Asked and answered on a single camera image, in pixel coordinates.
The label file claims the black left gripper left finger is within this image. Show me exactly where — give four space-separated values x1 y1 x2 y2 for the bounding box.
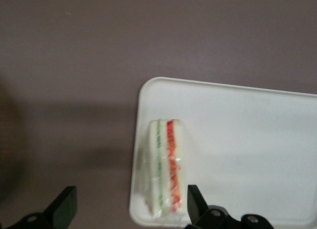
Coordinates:
44 186 78 229

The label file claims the beige rectangular tray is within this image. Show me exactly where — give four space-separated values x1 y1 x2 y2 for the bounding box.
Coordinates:
129 76 317 227

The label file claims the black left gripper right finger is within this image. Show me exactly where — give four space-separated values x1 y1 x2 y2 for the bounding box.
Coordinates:
187 184 211 226

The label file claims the triangle sandwich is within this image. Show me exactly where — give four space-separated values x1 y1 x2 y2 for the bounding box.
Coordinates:
141 118 189 222

